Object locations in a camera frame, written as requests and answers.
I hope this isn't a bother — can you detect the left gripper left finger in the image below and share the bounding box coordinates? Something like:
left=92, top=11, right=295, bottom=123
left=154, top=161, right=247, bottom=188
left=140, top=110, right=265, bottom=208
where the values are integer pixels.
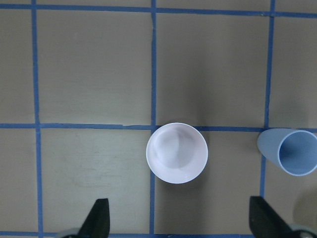
left=77, top=198, right=109, bottom=238

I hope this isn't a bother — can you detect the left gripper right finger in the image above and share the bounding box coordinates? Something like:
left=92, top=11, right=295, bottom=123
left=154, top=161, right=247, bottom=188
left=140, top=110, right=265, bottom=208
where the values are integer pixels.
left=249, top=196, right=297, bottom=238

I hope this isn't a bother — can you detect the blue cup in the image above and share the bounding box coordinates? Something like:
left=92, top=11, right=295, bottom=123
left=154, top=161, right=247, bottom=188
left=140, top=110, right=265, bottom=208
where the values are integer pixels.
left=257, top=128, right=317, bottom=177

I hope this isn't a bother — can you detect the pink bowl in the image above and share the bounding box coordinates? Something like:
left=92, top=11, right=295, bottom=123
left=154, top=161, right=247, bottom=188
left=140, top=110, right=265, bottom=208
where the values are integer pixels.
left=146, top=122, right=209, bottom=184

